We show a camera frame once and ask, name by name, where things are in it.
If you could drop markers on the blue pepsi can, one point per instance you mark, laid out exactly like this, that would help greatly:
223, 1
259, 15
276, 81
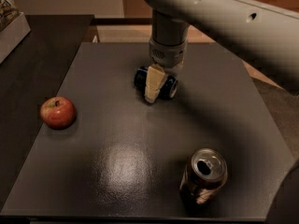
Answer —
167, 91

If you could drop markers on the white box with snacks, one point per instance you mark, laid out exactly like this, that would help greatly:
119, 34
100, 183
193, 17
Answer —
14, 27

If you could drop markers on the dark side table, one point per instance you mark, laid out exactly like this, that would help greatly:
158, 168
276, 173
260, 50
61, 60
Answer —
33, 72

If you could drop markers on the brown open soda can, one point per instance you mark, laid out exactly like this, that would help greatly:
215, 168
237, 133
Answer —
204, 175

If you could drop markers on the red apple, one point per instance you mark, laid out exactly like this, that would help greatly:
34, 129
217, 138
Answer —
58, 112

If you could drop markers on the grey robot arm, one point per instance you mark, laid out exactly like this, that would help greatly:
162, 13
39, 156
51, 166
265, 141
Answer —
264, 36

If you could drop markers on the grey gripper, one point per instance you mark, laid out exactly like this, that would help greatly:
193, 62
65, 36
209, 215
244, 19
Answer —
166, 55

